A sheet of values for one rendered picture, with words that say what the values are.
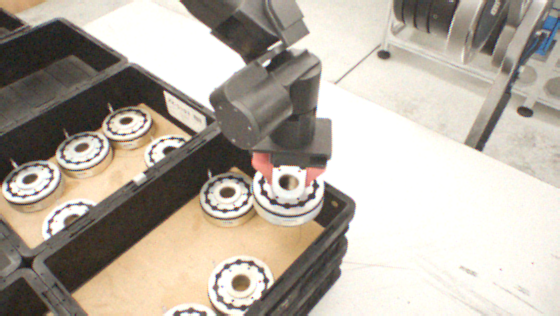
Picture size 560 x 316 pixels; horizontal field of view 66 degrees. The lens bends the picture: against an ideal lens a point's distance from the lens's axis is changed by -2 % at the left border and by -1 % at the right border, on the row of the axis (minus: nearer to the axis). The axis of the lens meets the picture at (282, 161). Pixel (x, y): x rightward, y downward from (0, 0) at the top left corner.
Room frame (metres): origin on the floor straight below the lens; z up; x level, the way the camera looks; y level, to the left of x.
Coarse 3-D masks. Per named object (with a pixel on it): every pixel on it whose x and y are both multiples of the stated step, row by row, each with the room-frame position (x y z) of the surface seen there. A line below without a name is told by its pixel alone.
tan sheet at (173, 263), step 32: (192, 224) 0.45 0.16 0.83; (256, 224) 0.45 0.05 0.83; (128, 256) 0.38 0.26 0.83; (160, 256) 0.38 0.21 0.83; (192, 256) 0.38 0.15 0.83; (224, 256) 0.38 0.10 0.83; (256, 256) 0.38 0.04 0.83; (288, 256) 0.38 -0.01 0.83; (96, 288) 0.32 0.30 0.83; (128, 288) 0.32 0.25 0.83; (160, 288) 0.32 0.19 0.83; (192, 288) 0.32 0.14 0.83
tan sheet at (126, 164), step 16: (160, 128) 0.70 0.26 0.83; (176, 128) 0.70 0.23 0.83; (144, 144) 0.65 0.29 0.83; (48, 160) 0.60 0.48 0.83; (112, 160) 0.60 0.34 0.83; (128, 160) 0.60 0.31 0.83; (64, 176) 0.56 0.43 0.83; (96, 176) 0.56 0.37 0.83; (112, 176) 0.56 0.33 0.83; (128, 176) 0.56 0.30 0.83; (0, 192) 0.52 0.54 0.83; (64, 192) 0.52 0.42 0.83; (80, 192) 0.52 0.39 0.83; (96, 192) 0.52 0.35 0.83; (112, 192) 0.52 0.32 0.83; (0, 208) 0.48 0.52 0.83; (48, 208) 0.48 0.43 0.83; (16, 224) 0.45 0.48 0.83; (32, 224) 0.45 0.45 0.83; (32, 240) 0.41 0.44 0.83
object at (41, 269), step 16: (176, 160) 0.51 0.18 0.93; (160, 176) 0.48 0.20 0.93; (128, 192) 0.44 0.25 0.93; (336, 192) 0.44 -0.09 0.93; (112, 208) 0.41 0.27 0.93; (352, 208) 0.41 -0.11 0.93; (96, 224) 0.38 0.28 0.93; (336, 224) 0.38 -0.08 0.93; (64, 240) 0.35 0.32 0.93; (48, 256) 0.32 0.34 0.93; (304, 256) 0.32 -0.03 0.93; (48, 272) 0.30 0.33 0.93; (288, 272) 0.30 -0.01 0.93; (64, 288) 0.27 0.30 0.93; (272, 288) 0.27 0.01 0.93; (288, 288) 0.28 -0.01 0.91; (64, 304) 0.25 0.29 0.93; (256, 304) 0.25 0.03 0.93; (272, 304) 0.26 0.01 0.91
